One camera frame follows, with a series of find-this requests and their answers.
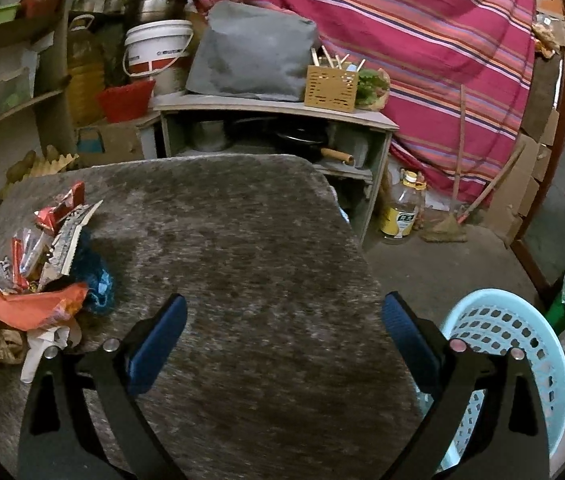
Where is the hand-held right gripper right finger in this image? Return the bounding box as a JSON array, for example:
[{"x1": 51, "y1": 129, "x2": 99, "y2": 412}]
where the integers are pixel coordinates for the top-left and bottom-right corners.
[{"x1": 381, "y1": 291, "x2": 551, "y2": 480}]

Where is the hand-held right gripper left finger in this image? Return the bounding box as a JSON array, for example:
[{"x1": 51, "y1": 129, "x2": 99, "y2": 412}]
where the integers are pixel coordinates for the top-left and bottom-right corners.
[{"x1": 17, "y1": 292, "x2": 189, "y2": 480}]

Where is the blue net bag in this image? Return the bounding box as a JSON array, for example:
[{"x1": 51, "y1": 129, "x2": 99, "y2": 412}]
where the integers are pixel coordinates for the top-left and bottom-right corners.
[{"x1": 75, "y1": 227, "x2": 116, "y2": 317}]

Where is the light blue plastic basket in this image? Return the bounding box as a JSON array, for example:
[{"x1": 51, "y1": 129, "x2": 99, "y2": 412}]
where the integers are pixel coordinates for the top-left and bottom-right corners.
[{"x1": 415, "y1": 288, "x2": 565, "y2": 480}]

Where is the red-orange snack packet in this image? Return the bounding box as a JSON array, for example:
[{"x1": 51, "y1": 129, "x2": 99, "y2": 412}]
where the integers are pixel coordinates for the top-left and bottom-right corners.
[{"x1": 0, "y1": 281, "x2": 89, "y2": 332}]

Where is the pile of snack wrappers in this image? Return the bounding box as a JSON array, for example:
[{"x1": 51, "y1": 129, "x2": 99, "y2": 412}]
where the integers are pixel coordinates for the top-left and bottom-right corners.
[{"x1": 0, "y1": 182, "x2": 116, "y2": 386}]

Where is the straw broom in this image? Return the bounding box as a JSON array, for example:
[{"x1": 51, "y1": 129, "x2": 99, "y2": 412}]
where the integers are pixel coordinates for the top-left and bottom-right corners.
[{"x1": 421, "y1": 85, "x2": 468, "y2": 243}]

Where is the grey shaggy table cover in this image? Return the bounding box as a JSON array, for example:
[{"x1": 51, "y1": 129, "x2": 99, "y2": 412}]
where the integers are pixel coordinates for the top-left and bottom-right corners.
[{"x1": 0, "y1": 154, "x2": 426, "y2": 480}]

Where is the clear bottle with yellow label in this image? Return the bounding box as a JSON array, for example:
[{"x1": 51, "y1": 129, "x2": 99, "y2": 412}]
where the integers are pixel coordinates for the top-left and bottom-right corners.
[{"x1": 380, "y1": 170, "x2": 427, "y2": 245}]

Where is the light blue plastic bag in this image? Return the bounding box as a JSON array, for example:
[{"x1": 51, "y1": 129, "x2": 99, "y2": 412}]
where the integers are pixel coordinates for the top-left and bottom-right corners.
[{"x1": 330, "y1": 185, "x2": 351, "y2": 226}]

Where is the wooden stick with red end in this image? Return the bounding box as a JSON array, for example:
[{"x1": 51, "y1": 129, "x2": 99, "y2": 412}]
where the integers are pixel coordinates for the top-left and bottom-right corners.
[{"x1": 455, "y1": 142, "x2": 526, "y2": 223}]

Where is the stack of cardboard boxes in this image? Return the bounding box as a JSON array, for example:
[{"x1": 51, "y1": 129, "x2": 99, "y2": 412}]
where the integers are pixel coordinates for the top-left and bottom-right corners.
[{"x1": 487, "y1": 105, "x2": 561, "y2": 248}]

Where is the cardboard box with blue print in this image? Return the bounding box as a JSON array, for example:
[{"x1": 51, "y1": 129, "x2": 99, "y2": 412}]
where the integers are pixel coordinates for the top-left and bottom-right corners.
[{"x1": 75, "y1": 117, "x2": 146, "y2": 166}]

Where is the yellow serrated cardboard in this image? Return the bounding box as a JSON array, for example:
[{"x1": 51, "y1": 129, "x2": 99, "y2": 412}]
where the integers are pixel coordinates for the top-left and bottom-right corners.
[{"x1": 30, "y1": 152, "x2": 80, "y2": 177}]

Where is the small steel pot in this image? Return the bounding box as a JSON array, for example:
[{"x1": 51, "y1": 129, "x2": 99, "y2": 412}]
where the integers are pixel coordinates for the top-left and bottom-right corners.
[{"x1": 190, "y1": 120, "x2": 233, "y2": 153}]

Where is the red plastic basket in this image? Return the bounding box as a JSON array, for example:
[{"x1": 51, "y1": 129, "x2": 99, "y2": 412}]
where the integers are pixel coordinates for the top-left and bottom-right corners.
[{"x1": 95, "y1": 80, "x2": 156, "y2": 123}]

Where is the grey wooden shelf cabinet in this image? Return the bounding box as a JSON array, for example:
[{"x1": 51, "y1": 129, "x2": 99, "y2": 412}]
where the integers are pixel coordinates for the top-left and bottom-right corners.
[{"x1": 150, "y1": 92, "x2": 399, "y2": 246}]

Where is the bag of green vegetables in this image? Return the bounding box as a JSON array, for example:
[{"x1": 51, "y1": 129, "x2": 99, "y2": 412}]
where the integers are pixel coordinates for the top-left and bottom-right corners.
[{"x1": 355, "y1": 67, "x2": 392, "y2": 111}]

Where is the wooden utensil holder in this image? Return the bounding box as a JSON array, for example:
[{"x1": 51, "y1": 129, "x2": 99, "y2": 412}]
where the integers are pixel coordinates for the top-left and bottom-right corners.
[{"x1": 305, "y1": 46, "x2": 366, "y2": 111}]

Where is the yellow oil jug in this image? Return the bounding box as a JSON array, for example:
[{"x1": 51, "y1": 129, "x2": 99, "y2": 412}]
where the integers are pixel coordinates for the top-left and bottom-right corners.
[{"x1": 65, "y1": 14, "x2": 108, "y2": 126}]

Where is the white plastic bucket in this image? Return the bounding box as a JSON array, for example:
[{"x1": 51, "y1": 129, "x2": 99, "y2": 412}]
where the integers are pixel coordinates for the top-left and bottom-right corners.
[{"x1": 122, "y1": 20, "x2": 194, "y2": 96}]

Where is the grey cloth bag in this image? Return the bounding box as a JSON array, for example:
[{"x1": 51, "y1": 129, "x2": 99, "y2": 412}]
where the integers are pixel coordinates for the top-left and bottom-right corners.
[{"x1": 185, "y1": 0, "x2": 321, "y2": 102}]

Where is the red striped cloth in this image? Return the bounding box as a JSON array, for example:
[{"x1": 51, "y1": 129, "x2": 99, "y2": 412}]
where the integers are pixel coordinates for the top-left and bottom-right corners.
[{"x1": 185, "y1": 0, "x2": 536, "y2": 208}]

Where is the large steel pot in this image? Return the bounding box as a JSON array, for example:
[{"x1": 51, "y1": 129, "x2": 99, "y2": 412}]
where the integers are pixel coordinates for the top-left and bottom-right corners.
[{"x1": 122, "y1": 0, "x2": 190, "y2": 28}]

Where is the small red plastic tray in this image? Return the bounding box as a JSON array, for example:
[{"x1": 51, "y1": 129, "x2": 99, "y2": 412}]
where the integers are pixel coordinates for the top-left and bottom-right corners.
[{"x1": 20, "y1": 0, "x2": 66, "y2": 18}]

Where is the black pan with wooden handle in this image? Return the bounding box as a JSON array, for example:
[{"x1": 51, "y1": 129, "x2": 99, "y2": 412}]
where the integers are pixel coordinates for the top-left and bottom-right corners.
[{"x1": 275, "y1": 130, "x2": 356, "y2": 166}]

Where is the wooden wall shelf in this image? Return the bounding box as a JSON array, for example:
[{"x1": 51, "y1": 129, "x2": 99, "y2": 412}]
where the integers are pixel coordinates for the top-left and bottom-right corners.
[{"x1": 0, "y1": 0, "x2": 78, "y2": 201}]

